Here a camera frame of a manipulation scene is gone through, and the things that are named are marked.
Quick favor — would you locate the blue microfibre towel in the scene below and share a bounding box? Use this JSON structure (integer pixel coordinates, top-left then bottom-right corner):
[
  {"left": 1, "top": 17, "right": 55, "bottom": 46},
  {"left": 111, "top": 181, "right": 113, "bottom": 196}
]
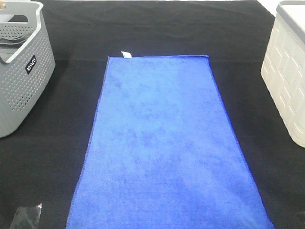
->
[{"left": 66, "top": 55, "right": 273, "bottom": 229}]

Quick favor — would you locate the black fabric table mat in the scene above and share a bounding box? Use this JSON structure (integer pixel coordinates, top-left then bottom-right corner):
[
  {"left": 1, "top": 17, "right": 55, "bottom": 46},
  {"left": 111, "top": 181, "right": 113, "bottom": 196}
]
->
[{"left": 0, "top": 0, "right": 305, "bottom": 229}]

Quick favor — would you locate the grey perforated plastic basket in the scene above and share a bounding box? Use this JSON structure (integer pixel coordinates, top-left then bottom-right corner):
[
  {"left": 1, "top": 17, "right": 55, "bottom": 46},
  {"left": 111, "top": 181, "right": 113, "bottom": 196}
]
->
[{"left": 0, "top": 0, "right": 55, "bottom": 137}]

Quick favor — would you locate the white plastic storage box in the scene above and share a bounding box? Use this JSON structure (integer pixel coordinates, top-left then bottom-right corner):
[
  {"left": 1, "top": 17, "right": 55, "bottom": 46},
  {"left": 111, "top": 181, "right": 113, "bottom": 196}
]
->
[{"left": 261, "top": 0, "right": 305, "bottom": 147}]

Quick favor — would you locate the grey cloth in basket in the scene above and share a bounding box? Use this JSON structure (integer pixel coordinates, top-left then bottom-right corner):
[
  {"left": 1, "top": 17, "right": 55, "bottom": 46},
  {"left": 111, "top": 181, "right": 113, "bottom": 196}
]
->
[{"left": 0, "top": 33, "right": 31, "bottom": 62}]

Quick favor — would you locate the clear tape strip left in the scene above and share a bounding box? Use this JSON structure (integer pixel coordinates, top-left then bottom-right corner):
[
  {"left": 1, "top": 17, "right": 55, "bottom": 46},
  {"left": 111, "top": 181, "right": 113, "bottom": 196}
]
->
[{"left": 9, "top": 203, "right": 42, "bottom": 229}]

